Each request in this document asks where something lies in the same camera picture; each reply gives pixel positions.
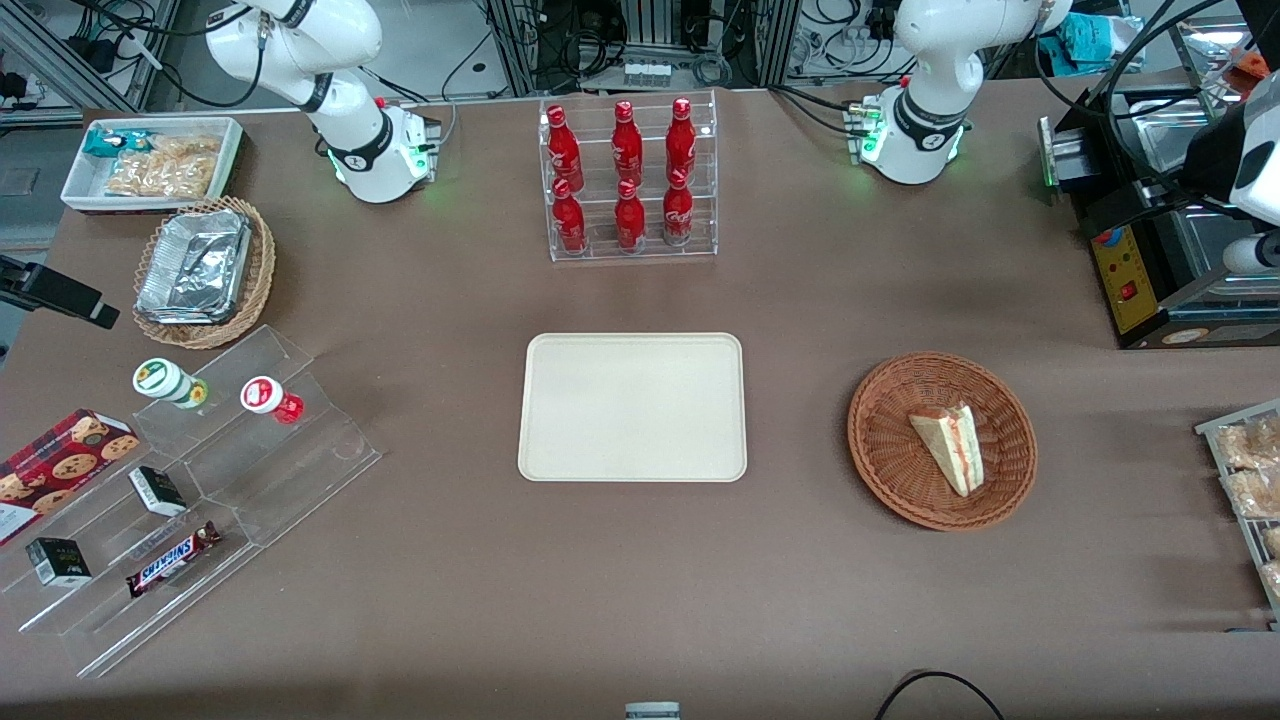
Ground triangular sandwich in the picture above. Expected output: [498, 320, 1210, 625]
[908, 402, 986, 498]

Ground beige rectangular tray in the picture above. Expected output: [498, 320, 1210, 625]
[517, 332, 749, 484]

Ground brown round wicker basket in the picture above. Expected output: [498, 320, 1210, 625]
[847, 352, 1038, 532]

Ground light oval wicker basket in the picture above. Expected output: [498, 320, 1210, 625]
[132, 196, 277, 351]

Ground aluminium foil tray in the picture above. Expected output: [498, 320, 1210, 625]
[135, 208, 253, 326]

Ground tray of packaged bread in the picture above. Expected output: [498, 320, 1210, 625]
[1195, 398, 1280, 631]

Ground clear acrylic bottle rack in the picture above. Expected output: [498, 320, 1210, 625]
[538, 90, 719, 263]

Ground red cola bottle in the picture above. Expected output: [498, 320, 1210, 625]
[662, 168, 694, 247]
[666, 97, 697, 182]
[546, 105, 584, 191]
[611, 100, 644, 187]
[552, 178, 588, 254]
[614, 180, 647, 251]

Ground red lid yogurt cup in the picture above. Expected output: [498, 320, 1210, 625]
[240, 376, 305, 425]

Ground clear acrylic stepped display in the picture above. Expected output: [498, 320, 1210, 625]
[0, 325, 383, 679]

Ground silver black controller box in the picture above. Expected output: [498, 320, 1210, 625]
[1037, 112, 1101, 193]

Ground green lid yogurt cup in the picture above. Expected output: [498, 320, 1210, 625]
[133, 358, 209, 409]

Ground black food warmer machine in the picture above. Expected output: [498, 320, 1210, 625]
[1060, 15, 1280, 351]

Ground small black box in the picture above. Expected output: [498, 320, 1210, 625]
[25, 537, 93, 587]
[128, 466, 188, 518]

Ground Snickers chocolate bar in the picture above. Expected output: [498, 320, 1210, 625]
[125, 520, 222, 599]

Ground clear bag of crackers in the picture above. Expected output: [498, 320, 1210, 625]
[105, 135, 223, 199]

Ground teal plastic bag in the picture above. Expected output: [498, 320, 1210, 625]
[1040, 12, 1131, 77]

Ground teal snack packet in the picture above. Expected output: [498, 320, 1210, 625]
[82, 128, 151, 159]

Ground white rectangular snack bin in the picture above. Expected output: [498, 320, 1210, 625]
[60, 116, 245, 214]

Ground red tartan cookie box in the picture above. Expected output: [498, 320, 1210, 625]
[0, 408, 141, 548]

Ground wrapped rice cracker snack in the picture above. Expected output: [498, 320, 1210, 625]
[1215, 418, 1280, 471]
[1225, 470, 1280, 519]

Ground black cable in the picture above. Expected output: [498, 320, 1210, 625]
[875, 670, 1006, 720]

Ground black clamp bracket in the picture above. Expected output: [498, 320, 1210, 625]
[0, 255, 121, 329]

